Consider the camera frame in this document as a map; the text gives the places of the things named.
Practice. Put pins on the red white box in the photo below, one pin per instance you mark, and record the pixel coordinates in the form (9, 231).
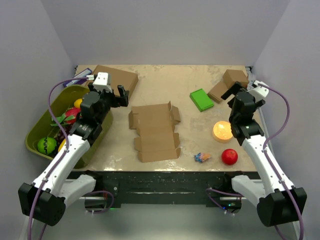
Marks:
(250, 85)

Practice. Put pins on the small colourful toy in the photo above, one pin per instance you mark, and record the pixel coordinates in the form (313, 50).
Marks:
(202, 157)

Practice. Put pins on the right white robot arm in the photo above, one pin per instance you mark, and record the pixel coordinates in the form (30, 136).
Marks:
(277, 200)

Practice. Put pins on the red apple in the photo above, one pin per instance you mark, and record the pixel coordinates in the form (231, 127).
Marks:
(229, 156)

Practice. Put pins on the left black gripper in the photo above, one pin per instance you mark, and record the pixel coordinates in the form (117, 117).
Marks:
(123, 95)

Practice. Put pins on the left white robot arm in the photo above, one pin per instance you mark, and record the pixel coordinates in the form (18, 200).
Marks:
(48, 196)

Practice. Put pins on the green flat box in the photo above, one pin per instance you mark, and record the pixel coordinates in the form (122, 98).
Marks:
(201, 100)

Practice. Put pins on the large flat cardboard box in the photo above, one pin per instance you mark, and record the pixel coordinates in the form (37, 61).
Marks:
(127, 79)

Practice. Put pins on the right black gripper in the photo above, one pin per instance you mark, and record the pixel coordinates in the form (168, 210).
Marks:
(236, 87)

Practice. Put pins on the yellow lemon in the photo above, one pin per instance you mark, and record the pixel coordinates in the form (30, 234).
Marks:
(77, 103)

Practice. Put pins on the green round fruit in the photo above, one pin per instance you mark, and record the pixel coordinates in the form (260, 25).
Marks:
(46, 145)

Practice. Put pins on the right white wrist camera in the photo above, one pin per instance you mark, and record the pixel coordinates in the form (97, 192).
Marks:
(258, 90)

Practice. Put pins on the black base frame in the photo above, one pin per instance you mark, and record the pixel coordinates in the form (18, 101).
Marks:
(209, 188)

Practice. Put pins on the dark purple grapes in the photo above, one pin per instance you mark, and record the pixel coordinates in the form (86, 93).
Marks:
(59, 137)

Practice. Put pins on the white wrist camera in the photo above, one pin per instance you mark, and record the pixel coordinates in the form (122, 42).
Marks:
(102, 82)
(258, 90)

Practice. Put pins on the yellow mango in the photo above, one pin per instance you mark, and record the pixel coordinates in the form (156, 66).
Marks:
(61, 145)

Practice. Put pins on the flat small cardboard box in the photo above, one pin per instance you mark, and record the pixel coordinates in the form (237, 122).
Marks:
(217, 91)

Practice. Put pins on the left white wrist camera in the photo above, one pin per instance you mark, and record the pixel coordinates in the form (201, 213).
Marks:
(102, 82)

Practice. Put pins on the small cardboard cube box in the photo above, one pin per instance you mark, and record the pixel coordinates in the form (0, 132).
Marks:
(231, 76)

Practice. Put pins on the red dragon fruit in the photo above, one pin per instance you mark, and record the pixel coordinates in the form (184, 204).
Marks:
(69, 117)

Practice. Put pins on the brown cardboard box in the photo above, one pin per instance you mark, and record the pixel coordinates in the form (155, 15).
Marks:
(155, 125)

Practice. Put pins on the purple white box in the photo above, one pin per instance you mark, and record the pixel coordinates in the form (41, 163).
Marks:
(83, 73)

